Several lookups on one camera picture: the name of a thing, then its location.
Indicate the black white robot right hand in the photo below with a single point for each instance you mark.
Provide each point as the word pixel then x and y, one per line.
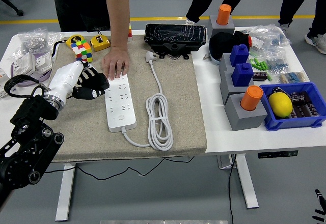
pixel 322 205

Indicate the person's left hand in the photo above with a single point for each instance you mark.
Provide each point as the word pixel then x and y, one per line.
pixel 115 62

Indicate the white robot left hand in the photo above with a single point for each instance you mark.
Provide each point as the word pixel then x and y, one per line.
pixel 65 77

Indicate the black plug adapter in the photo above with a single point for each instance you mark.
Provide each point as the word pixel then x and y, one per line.
pixel 104 82

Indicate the white power strip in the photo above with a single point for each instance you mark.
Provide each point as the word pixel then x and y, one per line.
pixel 121 107

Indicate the person's left forearm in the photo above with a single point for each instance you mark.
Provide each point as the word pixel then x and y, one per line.
pixel 117 15

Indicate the purple tray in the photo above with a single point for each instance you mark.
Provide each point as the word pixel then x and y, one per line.
pixel 43 76

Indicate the small yellow tape measure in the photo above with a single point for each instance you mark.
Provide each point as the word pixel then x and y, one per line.
pixel 100 43

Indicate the white socket box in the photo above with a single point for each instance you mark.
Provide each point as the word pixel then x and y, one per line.
pixel 23 65
pixel 43 60

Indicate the scrambled colour puzzle cube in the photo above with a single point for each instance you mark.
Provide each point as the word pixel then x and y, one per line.
pixel 82 52

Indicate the tall scrambled puzzle cube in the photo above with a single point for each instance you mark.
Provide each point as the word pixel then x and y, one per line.
pixel 130 33

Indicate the round yellow tape measure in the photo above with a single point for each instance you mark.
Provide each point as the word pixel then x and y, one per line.
pixel 74 40

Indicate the clear bag of metal parts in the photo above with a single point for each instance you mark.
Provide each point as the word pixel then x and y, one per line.
pixel 31 43

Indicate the white circuit breaker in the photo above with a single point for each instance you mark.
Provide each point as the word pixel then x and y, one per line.
pixel 2 84

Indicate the black device in plastic wrap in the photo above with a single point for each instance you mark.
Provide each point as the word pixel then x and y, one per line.
pixel 174 34

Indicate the black table control panel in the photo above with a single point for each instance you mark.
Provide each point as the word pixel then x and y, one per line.
pixel 277 154

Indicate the grey-brown mat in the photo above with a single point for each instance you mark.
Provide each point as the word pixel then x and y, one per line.
pixel 178 107

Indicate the white table leg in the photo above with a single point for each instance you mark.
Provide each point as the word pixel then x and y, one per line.
pixel 65 196
pixel 245 183

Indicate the blue plastic bin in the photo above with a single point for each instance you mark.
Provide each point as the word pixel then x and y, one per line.
pixel 290 123

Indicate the white bowl with blue rim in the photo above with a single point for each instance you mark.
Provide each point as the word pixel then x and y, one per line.
pixel 214 60

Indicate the dark brown capacitor pack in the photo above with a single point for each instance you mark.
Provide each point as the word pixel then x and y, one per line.
pixel 303 107

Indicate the grey square block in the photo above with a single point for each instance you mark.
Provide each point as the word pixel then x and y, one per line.
pixel 212 26
pixel 244 121
pixel 224 63
pixel 225 86

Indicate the black cloth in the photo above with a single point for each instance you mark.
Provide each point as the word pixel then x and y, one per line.
pixel 221 43

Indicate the yellow lemon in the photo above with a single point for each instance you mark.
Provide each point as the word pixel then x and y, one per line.
pixel 280 104

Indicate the orange cylinder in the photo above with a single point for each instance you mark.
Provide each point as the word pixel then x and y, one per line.
pixel 223 14
pixel 251 98

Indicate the small black clip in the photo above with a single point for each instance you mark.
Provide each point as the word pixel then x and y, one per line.
pixel 276 90

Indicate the blue block with knob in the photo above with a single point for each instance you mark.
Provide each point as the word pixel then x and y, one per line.
pixel 239 56
pixel 242 76

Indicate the clear bag of taped resistors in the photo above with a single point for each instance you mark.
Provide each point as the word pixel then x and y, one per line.
pixel 293 77

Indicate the small orange cap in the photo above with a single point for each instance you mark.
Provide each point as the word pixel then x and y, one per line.
pixel 250 41

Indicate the green battery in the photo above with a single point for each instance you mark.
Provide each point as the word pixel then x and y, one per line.
pixel 252 62
pixel 269 76
pixel 265 66
pixel 256 66

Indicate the small white carton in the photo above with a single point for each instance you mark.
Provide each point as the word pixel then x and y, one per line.
pixel 257 43

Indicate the clear bag of blue resistors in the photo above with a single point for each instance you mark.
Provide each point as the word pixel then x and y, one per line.
pixel 276 63

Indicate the large clear bag of resistors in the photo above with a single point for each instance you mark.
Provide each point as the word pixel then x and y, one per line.
pixel 272 34

